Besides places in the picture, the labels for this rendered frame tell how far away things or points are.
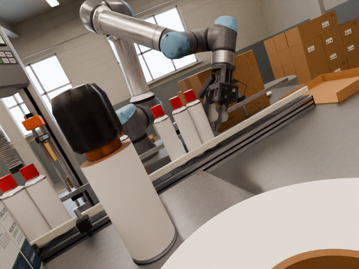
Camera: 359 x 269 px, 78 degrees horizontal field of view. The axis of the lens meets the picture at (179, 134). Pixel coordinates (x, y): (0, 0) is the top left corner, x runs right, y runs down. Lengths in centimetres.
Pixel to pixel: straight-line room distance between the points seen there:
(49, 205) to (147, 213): 36
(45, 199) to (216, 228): 56
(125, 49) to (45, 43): 546
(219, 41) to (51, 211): 68
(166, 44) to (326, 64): 374
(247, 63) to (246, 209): 94
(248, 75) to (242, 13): 601
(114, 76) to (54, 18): 180
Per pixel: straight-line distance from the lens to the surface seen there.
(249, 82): 107
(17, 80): 78
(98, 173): 35
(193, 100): 71
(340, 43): 450
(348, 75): 128
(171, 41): 68
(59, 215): 69
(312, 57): 410
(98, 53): 612
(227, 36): 77
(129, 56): 100
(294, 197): 18
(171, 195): 57
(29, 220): 69
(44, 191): 68
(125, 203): 36
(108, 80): 601
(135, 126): 92
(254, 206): 18
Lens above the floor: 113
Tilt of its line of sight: 13 degrees down
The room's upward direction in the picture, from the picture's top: 24 degrees counter-clockwise
